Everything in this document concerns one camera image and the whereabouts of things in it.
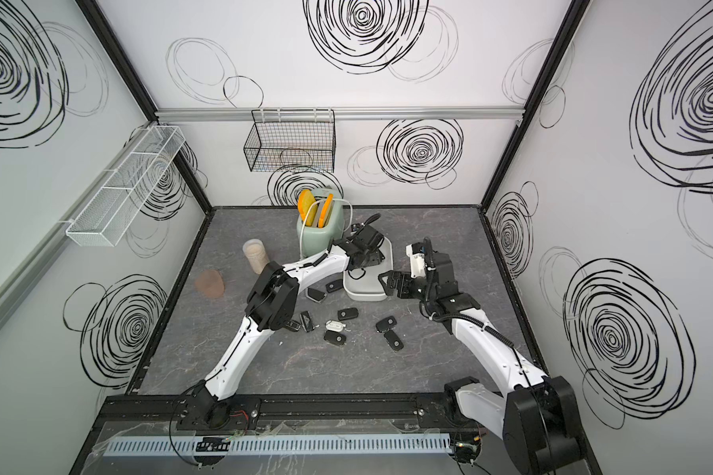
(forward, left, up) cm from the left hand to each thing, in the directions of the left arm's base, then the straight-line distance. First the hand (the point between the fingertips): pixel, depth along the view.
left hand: (371, 258), depth 103 cm
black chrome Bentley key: (-24, +19, 0) cm, 31 cm away
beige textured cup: (-6, +37, +8) cm, 38 cm away
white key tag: (-24, +11, -2) cm, 27 cm away
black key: (-24, -5, -1) cm, 24 cm away
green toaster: (-2, +19, +12) cm, 22 cm away
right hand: (-17, -6, +14) cm, 23 cm away
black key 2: (-29, -7, 0) cm, 29 cm away
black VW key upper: (-12, +12, 0) cm, 17 cm away
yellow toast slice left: (+8, +22, +20) cm, 30 cm away
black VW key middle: (-21, +7, 0) cm, 23 cm away
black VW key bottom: (-29, +10, -1) cm, 30 cm away
